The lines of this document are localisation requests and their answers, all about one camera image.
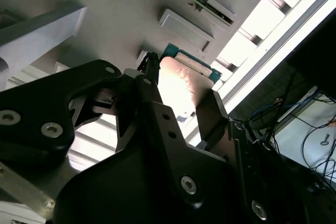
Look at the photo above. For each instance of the silver CPU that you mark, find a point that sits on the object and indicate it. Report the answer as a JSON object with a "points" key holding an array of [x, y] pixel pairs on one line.
{"points": [[183, 77]]}

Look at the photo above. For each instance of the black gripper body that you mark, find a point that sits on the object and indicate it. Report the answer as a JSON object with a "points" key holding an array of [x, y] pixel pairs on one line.
{"points": [[118, 195]]}

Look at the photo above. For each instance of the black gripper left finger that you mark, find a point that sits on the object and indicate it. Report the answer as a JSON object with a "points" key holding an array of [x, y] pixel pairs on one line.
{"points": [[39, 108]]}

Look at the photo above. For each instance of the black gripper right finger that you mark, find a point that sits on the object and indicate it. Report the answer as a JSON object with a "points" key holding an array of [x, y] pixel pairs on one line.
{"points": [[212, 119]]}

